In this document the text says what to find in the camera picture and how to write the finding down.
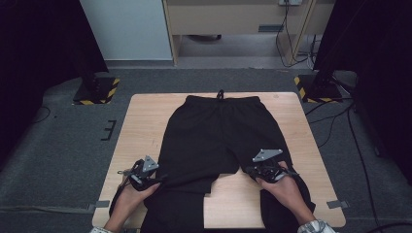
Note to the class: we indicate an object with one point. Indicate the black pants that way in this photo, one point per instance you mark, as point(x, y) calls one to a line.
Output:
point(213, 136)

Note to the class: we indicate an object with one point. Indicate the person's right hand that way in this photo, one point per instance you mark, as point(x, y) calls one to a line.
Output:
point(288, 194)

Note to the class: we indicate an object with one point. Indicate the grey floor strip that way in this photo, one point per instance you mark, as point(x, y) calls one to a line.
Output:
point(42, 209)

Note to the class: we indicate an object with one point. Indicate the white cabinet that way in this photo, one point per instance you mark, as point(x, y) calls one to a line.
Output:
point(126, 29)

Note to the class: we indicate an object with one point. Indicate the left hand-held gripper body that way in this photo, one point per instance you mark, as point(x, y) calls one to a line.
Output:
point(142, 176)

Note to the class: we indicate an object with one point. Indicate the light wooden desk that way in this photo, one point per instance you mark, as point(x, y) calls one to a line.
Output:
point(226, 19)

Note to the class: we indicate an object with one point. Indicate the person's left hand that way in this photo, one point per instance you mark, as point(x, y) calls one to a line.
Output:
point(129, 204)

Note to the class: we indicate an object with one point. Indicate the black stand base hazard stripes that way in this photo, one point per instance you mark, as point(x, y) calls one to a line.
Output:
point(319, 90)
point(97, 92)

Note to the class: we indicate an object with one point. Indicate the black curtain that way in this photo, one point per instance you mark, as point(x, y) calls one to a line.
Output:
point(39, 64)
point(379, 64)

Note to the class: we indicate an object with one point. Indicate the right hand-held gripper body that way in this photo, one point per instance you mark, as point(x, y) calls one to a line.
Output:
point(268, 171)

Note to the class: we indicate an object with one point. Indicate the white power strip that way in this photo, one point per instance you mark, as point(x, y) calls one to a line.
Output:
point(290, 2)

